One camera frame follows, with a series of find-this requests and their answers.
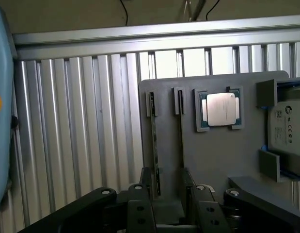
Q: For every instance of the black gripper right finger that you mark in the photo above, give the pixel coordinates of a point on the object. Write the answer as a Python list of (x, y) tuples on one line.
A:
[(208, 211)]

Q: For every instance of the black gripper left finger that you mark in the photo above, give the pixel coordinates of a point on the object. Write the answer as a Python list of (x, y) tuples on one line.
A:
[(137, 208)]

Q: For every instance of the green RAM stick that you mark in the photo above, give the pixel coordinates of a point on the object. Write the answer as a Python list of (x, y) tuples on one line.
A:
[(155, 145), (181, 126)]

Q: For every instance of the CPU with silver lid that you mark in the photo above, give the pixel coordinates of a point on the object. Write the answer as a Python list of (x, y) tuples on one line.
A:
[(221, 109)]

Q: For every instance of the silver hard disk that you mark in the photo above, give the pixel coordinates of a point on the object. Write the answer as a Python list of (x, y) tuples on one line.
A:
[(289, 121)]

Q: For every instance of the light blue housing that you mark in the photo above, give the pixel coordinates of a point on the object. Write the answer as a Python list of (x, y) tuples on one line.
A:
[(3, 109)]

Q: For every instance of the metal stand legs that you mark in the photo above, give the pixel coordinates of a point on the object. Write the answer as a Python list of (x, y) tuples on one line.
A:
[(192, 9)]

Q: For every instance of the blue disk bracket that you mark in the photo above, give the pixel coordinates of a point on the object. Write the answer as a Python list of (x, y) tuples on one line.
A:
[(294, 84)]

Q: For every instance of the aluminium frame rail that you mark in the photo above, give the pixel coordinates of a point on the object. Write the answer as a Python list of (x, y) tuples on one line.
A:
[(140, 36)]

